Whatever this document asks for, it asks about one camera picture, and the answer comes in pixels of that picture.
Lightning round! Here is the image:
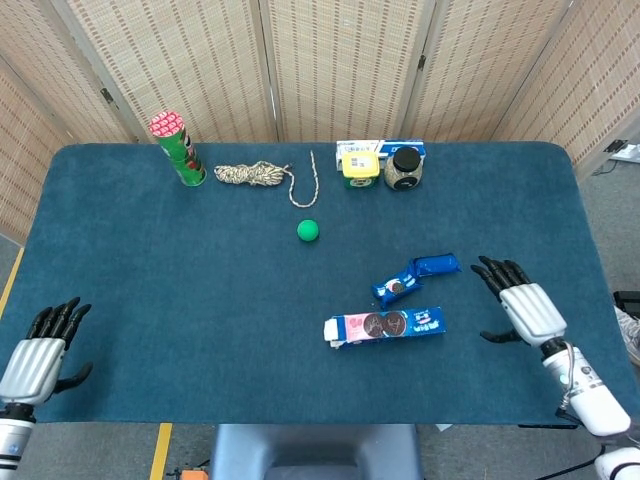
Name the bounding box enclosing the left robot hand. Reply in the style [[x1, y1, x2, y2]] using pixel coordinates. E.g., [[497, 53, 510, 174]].
[[0, 296, 94, 406]]

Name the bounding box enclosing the blue cookie box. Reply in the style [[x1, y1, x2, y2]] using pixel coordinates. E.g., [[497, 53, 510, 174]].
[[323, 306, 447, 351]]

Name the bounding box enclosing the blue-grey robot torso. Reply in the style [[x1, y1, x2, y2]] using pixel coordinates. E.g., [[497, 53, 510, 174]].
[[209, 423, 424, 480]]

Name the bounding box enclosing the plain blue foil cookie pack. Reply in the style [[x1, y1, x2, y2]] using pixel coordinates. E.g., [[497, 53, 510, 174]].
[[410, 253, 462, 279]]

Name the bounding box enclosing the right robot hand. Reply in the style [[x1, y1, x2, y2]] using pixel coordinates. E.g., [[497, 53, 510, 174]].
[[471, 256, 569, 347]]

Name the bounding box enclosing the blue table cloth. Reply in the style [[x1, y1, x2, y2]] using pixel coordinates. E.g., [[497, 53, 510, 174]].
[[0, 142, 629, 426]]

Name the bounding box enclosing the blue pack with cookie print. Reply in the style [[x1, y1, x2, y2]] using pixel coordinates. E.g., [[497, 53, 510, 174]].
[[370, 269, 425, 310]]

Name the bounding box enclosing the blue and white carton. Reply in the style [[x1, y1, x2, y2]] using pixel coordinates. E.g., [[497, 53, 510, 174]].
[[334, 138, 427, 165]]

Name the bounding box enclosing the white power strip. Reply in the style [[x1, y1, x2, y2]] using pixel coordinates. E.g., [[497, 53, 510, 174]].
[[610, 143, 640, 164]]

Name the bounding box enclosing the woven folding screen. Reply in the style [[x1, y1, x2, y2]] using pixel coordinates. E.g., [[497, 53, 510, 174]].
[[0, 0, 640, 246]]

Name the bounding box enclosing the glass jar with black lid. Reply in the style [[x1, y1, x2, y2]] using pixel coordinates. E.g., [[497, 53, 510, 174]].
[[383, 146, 424, 192]]

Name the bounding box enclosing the green tub with yellow lid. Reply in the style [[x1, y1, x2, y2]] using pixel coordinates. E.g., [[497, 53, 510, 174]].
[[341, 152, 380, 190]]

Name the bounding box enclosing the green Pringles can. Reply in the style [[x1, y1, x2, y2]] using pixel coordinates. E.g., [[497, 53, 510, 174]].
[[148, 110, 208, 188]]

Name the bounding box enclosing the beige braided rope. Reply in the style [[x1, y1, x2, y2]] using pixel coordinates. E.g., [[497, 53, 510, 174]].
[[213, 149, 321, 209]]

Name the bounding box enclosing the grey shoe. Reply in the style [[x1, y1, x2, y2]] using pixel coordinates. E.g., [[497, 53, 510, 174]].
[[613, 305, 640, 369]]

